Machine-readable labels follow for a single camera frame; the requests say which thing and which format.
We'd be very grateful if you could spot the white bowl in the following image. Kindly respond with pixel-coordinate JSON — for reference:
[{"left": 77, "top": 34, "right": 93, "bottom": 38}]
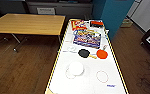
[{"left": 65, "top": 61, "right": 86, "bottom": 79}]

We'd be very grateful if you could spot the yellow air hockey gaming table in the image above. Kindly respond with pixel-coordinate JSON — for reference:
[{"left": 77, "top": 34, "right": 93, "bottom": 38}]
[{"left": 44, "top": 18, "right": 130, "bottom": 94}]

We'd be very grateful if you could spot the red and white game box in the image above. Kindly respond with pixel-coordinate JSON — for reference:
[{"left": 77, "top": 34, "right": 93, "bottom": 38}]
[{"left": 70, "top": 18, "right": 87, "bottom": 31}]

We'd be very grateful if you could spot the orange bowl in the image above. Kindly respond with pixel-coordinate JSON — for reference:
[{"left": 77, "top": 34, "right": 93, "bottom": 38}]
[{"left": 96, "top": 44, "right": 109, "bottom": 60}]

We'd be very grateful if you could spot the red bowl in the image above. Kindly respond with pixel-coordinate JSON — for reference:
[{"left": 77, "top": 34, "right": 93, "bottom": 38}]
[{"left": 89, "top": 20, "right": 105, "bottom": 30}]

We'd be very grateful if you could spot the light grey chair backrest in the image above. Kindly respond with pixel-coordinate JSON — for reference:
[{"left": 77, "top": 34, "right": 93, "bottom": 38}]
[{"left": 37, "top": 7, "right": 56, "bottom": 15}]

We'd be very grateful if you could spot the yellow wooden table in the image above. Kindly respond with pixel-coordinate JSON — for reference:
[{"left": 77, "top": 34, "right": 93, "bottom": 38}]
[{"left": 0, "top": 13, "right": 67, "bottom": 53}]

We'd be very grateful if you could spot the brown cardboard box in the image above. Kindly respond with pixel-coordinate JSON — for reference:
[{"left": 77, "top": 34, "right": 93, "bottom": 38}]
[{"left": 120, "top": 18, "right": 134, "bottom": 28}]

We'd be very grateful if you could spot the black floor cable tangle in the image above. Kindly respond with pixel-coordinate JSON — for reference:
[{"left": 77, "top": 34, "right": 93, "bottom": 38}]
[{"left": 136, "top": 59, "right": 150, "bottom": 89}]

